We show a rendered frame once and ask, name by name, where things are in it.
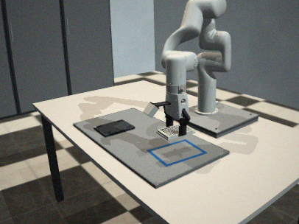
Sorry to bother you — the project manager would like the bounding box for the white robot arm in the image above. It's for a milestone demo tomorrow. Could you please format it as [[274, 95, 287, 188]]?
[[161, 0, 231, 116]]

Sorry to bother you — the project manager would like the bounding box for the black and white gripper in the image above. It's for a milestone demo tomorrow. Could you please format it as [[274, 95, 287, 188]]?
[[163, 91, 191, 136]]

